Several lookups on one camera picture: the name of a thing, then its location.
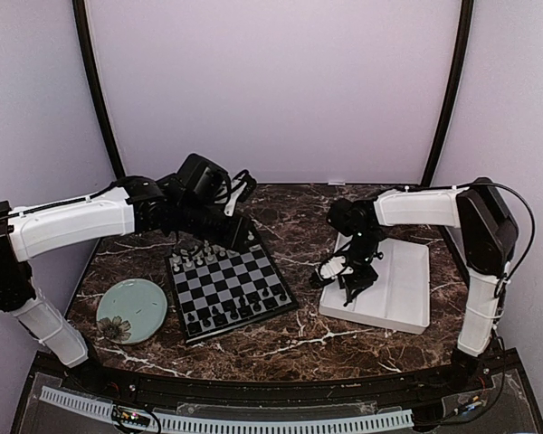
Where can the right black frame post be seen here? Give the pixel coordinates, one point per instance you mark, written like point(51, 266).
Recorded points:
point(451, 91)

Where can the white slotted cable duct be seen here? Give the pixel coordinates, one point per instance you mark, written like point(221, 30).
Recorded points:
point(196, 418)

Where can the black frame post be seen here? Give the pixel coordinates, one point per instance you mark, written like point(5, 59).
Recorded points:
point(451, 91)
point(82, 25)

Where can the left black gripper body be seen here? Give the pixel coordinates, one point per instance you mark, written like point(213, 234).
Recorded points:
point(195, 221)

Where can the left black frame post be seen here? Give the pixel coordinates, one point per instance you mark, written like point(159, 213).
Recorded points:
point(82, 25)

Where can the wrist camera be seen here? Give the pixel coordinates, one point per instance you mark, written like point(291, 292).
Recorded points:
point(201, 174)
point(346, 217)

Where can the black chess pawn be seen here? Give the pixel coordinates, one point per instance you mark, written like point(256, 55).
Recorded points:
point(244, 309)

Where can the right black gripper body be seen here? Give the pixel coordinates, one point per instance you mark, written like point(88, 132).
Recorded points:
point(364, 245)

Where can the black and white chessboard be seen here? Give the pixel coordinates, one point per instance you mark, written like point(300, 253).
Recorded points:
point(219, 275)

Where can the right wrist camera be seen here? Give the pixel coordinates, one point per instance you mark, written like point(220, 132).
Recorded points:
point(346, 217)

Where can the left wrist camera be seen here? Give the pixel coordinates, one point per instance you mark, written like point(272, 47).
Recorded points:
point(201, 174)

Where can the black front rail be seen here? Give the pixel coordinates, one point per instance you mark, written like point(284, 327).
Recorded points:
point(404, 389)

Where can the green floral ceramic plate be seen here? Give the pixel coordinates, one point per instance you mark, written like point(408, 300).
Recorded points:
point(131, 311)

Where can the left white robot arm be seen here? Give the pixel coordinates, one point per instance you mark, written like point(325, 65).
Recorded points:
point(61, 232)

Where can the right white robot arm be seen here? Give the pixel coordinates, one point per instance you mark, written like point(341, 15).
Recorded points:
point(489, 237)

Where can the white plastic tray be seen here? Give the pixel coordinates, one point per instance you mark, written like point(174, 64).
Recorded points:
point(398, 300)

